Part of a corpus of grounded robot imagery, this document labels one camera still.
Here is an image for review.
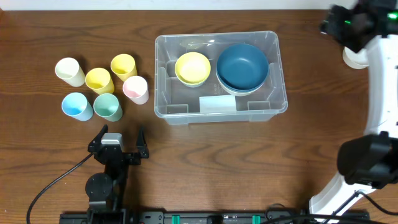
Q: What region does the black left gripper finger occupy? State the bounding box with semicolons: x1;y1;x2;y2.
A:
136;126;149;158
88;124;108;152

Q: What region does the white small bowl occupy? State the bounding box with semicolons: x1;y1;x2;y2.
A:
342;47;369;70

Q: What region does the pink plastic cup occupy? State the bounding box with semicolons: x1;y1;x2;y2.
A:
123;76;149;105

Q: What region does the yellow small bowl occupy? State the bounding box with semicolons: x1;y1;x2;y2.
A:
175;52;211;83

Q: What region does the dark blue large bowl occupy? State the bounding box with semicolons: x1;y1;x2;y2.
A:
216;44;269;90

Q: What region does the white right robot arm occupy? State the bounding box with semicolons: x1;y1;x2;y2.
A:
309;1;397;223

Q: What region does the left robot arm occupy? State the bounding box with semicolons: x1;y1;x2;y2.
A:
85;124;149;223

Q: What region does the mint green plastic cup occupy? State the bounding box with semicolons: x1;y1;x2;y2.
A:
93;93;123;122

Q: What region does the light blue plastic cup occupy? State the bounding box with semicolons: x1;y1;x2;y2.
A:
62;92;94;121

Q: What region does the clear plastic storage bin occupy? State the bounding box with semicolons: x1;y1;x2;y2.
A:
154;30;288;125

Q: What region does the yellow plastic cup front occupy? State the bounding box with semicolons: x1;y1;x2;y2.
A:
85;68;114;95

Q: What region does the yellow plastic cup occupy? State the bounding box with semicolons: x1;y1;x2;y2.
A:
85;68;114;95
111;54;137;82

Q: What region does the cream white plastic cup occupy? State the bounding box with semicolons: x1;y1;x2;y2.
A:
55;57;85;87

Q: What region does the yellow plastic cup rear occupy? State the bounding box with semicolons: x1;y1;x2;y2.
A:
111;54;137;82

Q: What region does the white label in bin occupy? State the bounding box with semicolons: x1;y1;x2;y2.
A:
199;95;237;113

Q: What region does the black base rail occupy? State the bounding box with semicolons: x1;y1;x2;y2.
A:
58;210;371;224

